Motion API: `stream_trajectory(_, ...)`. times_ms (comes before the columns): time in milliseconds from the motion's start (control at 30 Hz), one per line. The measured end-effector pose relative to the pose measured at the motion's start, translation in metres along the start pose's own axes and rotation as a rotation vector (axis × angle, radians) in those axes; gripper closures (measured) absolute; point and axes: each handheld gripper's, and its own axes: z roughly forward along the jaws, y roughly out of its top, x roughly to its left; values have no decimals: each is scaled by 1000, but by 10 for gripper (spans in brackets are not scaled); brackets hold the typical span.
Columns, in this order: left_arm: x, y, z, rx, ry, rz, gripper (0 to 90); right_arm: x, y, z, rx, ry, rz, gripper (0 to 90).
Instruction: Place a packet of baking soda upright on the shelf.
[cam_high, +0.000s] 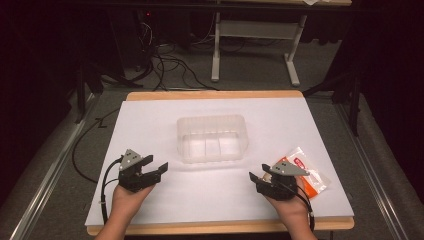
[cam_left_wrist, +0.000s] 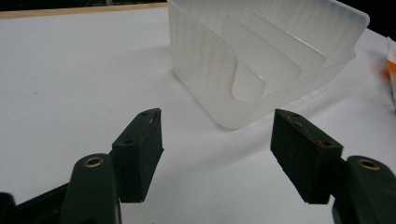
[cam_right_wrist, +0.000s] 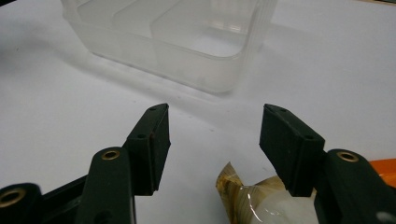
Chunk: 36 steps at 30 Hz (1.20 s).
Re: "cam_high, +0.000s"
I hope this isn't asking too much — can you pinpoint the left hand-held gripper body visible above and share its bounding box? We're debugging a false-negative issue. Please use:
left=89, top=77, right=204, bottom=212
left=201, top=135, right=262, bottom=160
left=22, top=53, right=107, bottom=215
left=117, top=148, right=163, bottom=194

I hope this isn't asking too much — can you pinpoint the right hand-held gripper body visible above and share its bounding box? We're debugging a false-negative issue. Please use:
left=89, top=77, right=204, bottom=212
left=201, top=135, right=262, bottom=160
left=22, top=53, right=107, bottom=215
left=255, top=160, right=311, bottom=202

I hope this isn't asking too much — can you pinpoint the person's left hand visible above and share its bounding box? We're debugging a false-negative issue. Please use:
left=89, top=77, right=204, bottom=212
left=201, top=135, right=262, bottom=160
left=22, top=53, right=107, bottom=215
left=110, top=182, right=156, bottom=218

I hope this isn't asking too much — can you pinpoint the person's right hand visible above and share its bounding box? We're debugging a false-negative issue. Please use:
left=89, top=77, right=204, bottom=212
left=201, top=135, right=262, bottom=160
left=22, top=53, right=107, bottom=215
left=261, top=172, right=310, bottom=222

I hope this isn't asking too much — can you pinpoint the orange and clear snack packet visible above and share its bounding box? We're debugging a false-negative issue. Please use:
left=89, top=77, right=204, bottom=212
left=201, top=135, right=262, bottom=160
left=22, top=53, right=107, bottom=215
left=262, top=146, right=332, bottom=201

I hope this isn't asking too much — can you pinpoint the white table sheet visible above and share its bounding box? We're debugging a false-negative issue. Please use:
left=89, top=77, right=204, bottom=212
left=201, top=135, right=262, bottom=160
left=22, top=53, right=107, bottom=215
left=84, top=97, right=355, bottom=227

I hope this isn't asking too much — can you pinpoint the clear plastic container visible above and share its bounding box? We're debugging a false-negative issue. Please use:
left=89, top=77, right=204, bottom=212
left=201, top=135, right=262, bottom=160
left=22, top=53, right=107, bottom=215
left=176, top=114, right=251, bottom=165

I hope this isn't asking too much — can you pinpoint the black stand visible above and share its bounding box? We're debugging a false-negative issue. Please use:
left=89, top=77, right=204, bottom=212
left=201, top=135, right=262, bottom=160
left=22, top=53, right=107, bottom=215
left=302, top=70, right=364, bottom=137
left=73, top=61, right=105, bottom=125

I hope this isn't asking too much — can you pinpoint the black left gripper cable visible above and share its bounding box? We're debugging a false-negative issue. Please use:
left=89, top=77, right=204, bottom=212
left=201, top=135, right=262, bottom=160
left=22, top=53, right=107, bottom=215
left=100, top=156, right=124, bottom=225

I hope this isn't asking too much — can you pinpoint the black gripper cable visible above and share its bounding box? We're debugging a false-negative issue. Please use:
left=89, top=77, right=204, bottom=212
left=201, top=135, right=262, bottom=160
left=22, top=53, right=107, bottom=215
left=100, top=156, right=124, bottom=225
left=283, top=181, right=316, bottom=233

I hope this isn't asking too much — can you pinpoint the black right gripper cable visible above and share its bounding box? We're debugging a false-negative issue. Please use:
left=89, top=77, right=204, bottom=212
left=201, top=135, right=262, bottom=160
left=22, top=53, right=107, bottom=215
left=283, top=181, right=316, bottom=233

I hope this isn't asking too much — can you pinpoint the black floor cable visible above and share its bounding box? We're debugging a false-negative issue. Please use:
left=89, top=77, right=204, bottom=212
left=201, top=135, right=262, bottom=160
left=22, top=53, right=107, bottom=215
left=71, top=107, right=120, bottom=185

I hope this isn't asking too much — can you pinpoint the metal floor rail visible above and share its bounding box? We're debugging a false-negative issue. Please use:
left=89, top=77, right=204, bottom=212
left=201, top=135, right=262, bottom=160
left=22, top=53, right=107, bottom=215
left=334, top=102, right=402, bottom=240
left=9, top=93, right=98, bottom=240

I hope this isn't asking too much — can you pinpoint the bundle of black cables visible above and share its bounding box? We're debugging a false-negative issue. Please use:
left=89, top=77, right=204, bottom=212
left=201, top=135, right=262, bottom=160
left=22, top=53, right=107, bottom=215
left=99, top=11, right=220, bottom=92

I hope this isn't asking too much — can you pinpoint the white desk frame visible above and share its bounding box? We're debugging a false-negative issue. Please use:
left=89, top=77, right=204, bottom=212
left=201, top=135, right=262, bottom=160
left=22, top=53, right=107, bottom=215
left=210, top=0, right=308, bottom=89

